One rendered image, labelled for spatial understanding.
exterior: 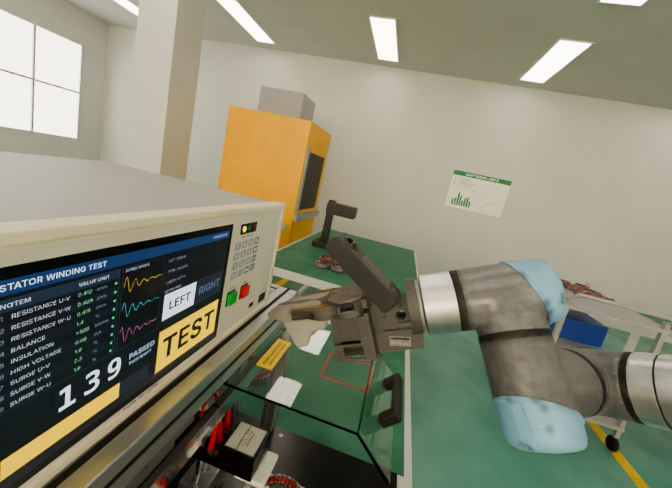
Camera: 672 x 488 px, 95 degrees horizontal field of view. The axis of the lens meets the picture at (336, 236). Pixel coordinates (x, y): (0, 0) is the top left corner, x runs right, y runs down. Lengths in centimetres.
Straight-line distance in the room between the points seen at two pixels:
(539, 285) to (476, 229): 528
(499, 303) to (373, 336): 15
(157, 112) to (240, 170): 109
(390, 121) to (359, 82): 85
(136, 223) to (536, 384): 40
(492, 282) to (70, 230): 39
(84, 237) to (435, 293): 33
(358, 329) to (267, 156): 374
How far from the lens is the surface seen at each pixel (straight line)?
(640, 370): 48
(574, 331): 311
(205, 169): 677
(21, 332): 28
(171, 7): 450
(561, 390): 40
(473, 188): 561
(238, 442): 65
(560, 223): 603
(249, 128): 421
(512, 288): 39
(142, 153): 443
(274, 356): 58
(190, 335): 44
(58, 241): 27
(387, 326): 42
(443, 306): 38
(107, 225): 29
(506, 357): 39
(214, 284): 44
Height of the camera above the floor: 139
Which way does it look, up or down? 11 degrees down
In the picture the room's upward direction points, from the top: 13 degrees clockwise
